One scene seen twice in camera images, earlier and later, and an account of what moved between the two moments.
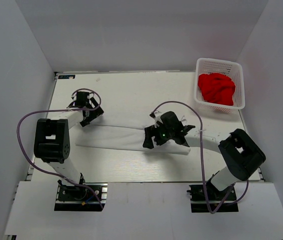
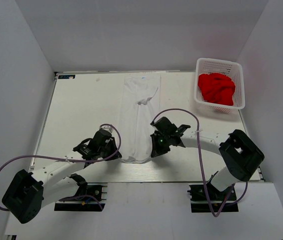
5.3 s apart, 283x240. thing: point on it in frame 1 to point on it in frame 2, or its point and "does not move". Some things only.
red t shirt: (217, 88) does not move
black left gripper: (95, 113) to (112, 142)
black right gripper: (152, 131) to (157, 150)
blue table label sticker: (66, 76) does not move
